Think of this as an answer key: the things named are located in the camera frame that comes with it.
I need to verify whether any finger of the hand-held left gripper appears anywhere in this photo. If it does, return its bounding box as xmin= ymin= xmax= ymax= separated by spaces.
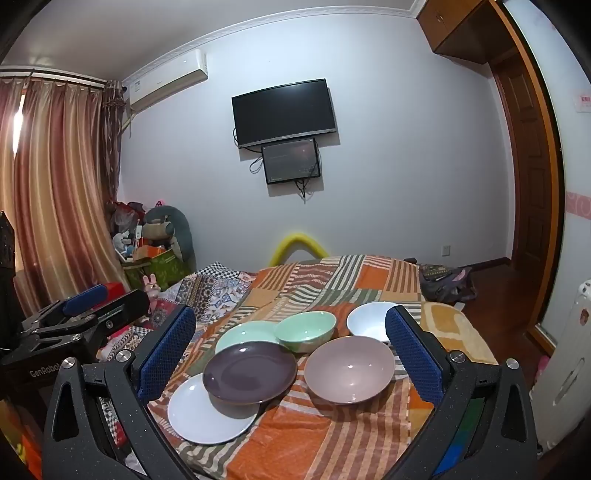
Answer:
xmin=28 ymin=290 xmax=152 ymax=341
xmin=18 ymin=284 xmax=110 ymax=333

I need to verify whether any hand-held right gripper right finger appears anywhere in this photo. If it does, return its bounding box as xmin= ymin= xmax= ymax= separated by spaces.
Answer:
xmin=385 ymin=305 xmax=539 ymax=480

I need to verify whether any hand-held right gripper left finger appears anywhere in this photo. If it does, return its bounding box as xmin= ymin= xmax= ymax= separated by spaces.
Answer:
xmin=41 ymin=305 xmax=204 ymax=480

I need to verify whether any white bowl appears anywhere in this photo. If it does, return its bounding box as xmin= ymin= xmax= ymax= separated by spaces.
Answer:
xmin=346 ymin=301 xmax=400 ymax=343

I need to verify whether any pink bowl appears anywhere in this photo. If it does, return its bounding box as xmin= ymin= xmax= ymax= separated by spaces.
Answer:
xmin=304 ymin=336 xmax=396 ymax=405

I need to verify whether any white plate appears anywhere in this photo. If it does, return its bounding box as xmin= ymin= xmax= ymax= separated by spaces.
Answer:
xmin=167 ymin=373 xmax=259 ymax=445

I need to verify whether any green bowl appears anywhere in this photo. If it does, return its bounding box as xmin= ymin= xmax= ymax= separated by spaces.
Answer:
xmin=274 ymin=311 xmax=338 ymax=355

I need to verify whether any red box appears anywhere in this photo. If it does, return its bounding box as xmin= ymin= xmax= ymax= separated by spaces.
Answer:
xmin=99 ymin=282 xmax=130 ymax=301

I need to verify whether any orange yellow blanket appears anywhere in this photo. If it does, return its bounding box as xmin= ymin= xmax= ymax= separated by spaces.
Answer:
xmin=418 ymin=301 xmax=495 ymax=365

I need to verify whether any green storage box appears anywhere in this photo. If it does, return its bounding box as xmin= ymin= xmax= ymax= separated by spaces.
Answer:
xmin=122 ymin=251 xmax=192 ymax=291

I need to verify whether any pile of small toys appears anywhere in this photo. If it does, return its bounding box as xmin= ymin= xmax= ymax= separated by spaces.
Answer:
xmin=110 ymin=200 xmax=148 ymax=264

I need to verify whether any dark backpack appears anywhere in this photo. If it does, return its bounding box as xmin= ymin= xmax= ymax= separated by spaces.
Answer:
xmin=418 ymin=263 xmax=478 ymax=304

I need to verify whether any patterned checkered quilt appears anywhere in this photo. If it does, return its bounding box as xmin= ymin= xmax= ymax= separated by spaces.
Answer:
xmin=97 ymin=262 xmax=257 ymax=370

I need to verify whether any grey stuffed toy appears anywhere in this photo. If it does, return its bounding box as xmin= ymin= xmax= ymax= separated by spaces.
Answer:
xmin=143 ymin=205 xmax=195 ymax=273

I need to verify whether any striped brown curtain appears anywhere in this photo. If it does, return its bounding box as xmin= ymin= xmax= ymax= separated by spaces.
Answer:
xmin=0 ymin=67 xmax=127 ymax=319

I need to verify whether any orange striped patchwork blanket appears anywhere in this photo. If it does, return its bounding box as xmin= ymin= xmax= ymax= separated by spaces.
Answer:
xmin=148 ymin=254 xmax=444 ymax=480

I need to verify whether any white plastic appliance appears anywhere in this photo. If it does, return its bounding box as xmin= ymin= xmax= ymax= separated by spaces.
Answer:
xmin=529 ymin=279 xmax=591 ymax=453

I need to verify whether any yellow foam tube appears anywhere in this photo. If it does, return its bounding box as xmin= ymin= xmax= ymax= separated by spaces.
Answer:
xmin=269 ymin=233 xmax=329 ymax=267

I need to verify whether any brown wooden door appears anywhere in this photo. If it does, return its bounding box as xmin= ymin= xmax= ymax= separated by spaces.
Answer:
xmin=492 ymin=46 xmax=561 ymax=324

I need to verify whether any white air conditioner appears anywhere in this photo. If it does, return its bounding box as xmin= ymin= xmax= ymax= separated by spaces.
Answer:
xmin=128 ymin=49 xmax=208 ymax=112

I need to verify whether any white sliding wardrobe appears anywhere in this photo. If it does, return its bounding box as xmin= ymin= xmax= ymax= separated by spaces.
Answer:
xmin=503 ymin=0 xmax=591 ymax=333

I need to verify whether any wooden overhead cabinet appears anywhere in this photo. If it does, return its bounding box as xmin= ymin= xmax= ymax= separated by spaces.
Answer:
xmin=416 ymin=0 xmax=513 ymax=65

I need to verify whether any small black wall monitor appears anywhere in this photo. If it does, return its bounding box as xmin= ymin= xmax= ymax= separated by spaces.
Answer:
xmin=261 ymin=137 xmax=321 ymax=185

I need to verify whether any black wall television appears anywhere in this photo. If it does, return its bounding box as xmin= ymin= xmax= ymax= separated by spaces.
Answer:
xmin=231 ymin=79 xmax=338 ymax=149

